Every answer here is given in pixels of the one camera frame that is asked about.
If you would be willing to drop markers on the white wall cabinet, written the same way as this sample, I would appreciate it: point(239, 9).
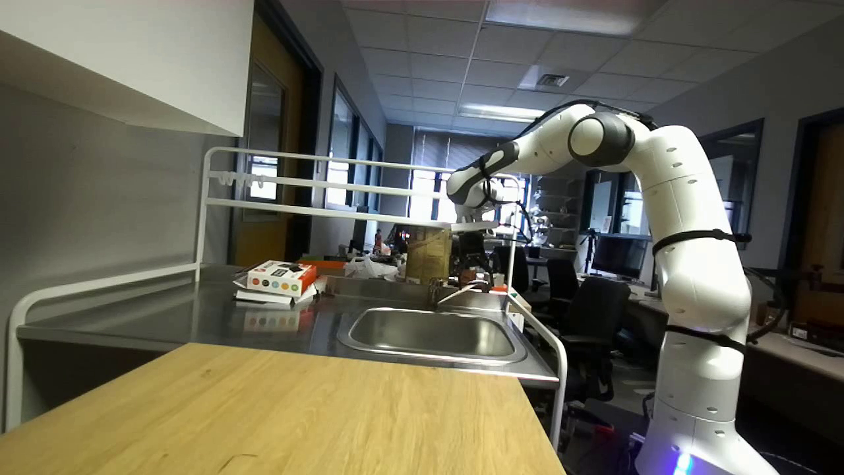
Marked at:
point(134, 54)

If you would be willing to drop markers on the black office chair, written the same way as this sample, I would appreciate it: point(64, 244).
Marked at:
point(592, 331)

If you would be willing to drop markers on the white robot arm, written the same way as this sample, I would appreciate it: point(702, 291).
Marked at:
point(696, 264)

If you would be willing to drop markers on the wooden door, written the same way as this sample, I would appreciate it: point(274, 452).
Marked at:
point(268, 132)

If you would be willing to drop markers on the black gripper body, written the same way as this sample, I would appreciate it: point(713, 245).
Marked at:
point(474, 214)

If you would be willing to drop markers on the ceiling light panel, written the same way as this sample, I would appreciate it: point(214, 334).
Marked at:
point(563, 13)
point(502, 111)

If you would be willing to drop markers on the stainless steel sink basin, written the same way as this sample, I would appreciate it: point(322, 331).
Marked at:
point(431, 334)

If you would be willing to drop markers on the red and white box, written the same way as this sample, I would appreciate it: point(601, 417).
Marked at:
point(280, 278)
point(276, 295)

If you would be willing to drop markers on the stainless steel counter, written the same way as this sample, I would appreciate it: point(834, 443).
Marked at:
point(201, 317)

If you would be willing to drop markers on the computer monitor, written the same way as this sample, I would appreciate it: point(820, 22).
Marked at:
point(619, 254)

